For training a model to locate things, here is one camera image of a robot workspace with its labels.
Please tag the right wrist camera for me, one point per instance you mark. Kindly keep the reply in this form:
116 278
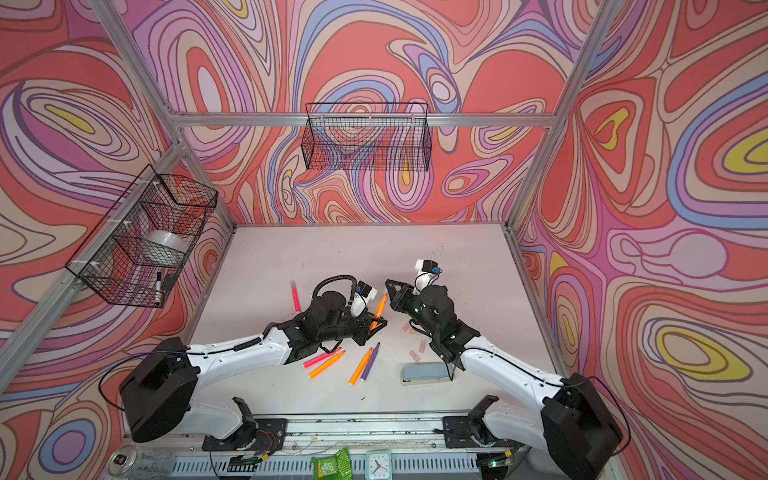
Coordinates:
427 267

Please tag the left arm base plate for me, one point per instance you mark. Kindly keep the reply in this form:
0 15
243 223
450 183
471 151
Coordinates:
265 435

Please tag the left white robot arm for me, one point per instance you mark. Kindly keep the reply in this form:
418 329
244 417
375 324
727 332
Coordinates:
162 393

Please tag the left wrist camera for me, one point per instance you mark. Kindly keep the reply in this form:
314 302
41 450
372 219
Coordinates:
365 291

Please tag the back black wire basket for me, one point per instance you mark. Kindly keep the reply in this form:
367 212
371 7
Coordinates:
367 136

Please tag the black marker in basket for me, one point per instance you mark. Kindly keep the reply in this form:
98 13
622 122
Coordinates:
158 291

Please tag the silver drink can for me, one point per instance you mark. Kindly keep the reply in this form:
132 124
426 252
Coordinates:
140 463

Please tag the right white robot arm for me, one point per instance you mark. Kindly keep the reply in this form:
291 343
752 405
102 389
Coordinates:
574 425

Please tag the grey pencil case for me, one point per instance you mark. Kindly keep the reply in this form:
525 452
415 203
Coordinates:
424 373

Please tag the black wire basket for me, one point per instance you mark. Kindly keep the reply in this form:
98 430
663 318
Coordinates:
108 262
367 136

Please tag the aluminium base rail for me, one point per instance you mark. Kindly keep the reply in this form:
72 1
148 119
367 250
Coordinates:
415 440

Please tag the left black wire basket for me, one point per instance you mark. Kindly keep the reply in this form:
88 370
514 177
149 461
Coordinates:
108 262

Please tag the aluminium frame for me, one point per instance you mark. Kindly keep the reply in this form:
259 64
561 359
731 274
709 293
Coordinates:
76 129

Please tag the small white clock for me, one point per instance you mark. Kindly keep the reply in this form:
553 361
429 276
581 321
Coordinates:
378 465

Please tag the pink highlighter pen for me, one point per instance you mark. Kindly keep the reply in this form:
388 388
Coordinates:
320 358
295 297

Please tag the purple pen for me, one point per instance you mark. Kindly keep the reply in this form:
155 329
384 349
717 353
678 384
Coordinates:
370 362

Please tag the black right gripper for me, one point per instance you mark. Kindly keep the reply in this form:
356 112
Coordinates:
411 301

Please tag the orange highlighter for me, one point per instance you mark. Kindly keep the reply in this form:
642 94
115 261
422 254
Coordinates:
360 368
379 312
326 364

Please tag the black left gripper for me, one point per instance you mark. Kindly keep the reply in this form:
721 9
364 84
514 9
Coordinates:
363 320

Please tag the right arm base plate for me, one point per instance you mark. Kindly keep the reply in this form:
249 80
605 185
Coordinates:
465 432

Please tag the green snack packet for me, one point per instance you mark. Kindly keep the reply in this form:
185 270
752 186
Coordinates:
337 466

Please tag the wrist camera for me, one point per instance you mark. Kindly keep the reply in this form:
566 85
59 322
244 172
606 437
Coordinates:
427 267
365 291

